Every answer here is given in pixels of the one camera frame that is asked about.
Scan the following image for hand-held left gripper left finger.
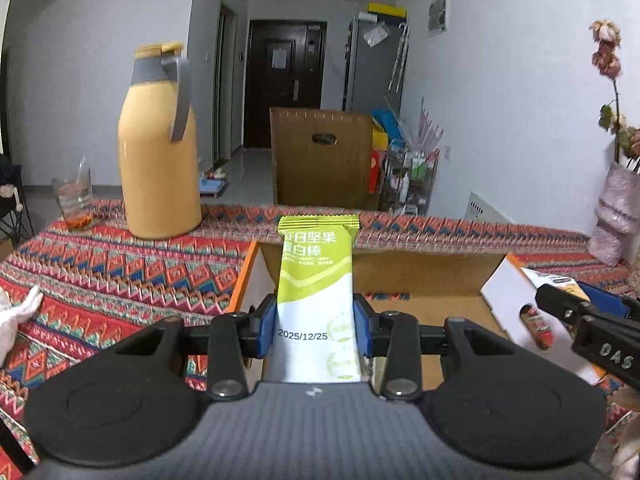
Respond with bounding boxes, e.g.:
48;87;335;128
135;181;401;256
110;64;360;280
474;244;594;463
116;294;279;402

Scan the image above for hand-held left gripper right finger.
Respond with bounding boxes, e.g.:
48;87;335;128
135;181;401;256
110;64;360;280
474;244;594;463
353;293;507;403

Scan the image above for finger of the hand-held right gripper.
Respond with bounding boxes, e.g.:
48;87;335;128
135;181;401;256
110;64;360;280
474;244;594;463
580;281;640;320
535;284;593;330

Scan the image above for red sausage snack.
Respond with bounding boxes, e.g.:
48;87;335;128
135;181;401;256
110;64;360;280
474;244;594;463
520;304;554;349

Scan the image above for green white snack bar packet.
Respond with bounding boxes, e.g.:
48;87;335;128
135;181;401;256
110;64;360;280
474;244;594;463
278;215;362;384

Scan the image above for cardboard box with orange rim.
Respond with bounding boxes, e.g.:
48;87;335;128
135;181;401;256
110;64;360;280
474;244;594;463
227;240;608;387

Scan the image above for pink textured vase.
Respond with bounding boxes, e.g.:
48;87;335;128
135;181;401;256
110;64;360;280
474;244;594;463
587;160;640;267

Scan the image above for patterned red tablecloth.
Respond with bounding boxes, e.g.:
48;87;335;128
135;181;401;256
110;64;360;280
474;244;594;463
0;199;640;480

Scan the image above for blue tray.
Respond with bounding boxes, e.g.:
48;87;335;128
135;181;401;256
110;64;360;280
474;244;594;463
199;172;231;197

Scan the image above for red gift box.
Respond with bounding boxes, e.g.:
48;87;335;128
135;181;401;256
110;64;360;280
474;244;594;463
369;149;386;195

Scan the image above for wooden chair back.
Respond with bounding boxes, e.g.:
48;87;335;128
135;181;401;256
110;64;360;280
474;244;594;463
270;107;382;211

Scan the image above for yellow thermos jug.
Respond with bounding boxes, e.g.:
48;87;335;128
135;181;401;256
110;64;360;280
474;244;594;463
117;42;203;240

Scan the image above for blue bag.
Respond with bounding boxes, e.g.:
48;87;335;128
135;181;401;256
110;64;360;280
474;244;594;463
372;107;408;143

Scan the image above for pale purple decoration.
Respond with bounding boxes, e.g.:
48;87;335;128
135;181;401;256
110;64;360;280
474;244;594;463
407;100;444;153

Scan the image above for dark entrance door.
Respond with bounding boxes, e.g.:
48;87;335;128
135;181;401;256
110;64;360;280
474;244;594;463
243;20;328;150

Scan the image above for glass cup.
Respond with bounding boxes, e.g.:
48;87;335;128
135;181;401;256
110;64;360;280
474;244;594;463
51;157;94;231

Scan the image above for dried pink flowers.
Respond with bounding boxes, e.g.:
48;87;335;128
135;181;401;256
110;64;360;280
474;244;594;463
589;20;640;167

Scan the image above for white cloth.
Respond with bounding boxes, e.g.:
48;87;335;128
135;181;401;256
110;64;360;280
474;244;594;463
0;285;45;367

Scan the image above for grey refrigerator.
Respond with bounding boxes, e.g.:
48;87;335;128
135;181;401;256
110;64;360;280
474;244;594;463
345;15;410;117

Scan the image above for white folded umbrella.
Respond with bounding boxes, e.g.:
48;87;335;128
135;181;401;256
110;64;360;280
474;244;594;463
389;22;411;93

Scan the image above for clear plastic bag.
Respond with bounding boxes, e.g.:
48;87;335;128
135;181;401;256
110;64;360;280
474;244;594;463
362;22;390;50

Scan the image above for black folding chair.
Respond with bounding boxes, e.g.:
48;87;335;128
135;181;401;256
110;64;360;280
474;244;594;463
0;152;36;246

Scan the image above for yellow box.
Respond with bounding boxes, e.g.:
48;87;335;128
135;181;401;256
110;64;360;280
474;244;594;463
367;2;408;20

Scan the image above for metal wire cart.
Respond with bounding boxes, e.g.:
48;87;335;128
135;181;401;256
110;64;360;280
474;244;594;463
382;147;441;216

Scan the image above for wall electrical panel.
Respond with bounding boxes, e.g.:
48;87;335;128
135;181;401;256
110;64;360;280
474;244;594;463
428;0;449;38

